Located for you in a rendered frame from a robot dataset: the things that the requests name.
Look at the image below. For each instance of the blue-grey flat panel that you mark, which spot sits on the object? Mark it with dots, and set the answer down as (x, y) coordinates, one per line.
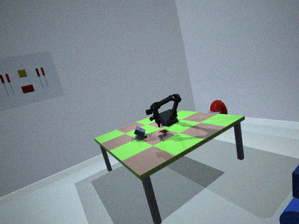
(139, 132)

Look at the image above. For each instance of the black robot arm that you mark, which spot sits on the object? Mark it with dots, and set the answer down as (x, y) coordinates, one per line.
(155, 106)

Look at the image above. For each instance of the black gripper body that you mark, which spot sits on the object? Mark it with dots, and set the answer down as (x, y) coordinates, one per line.
(157, 118)

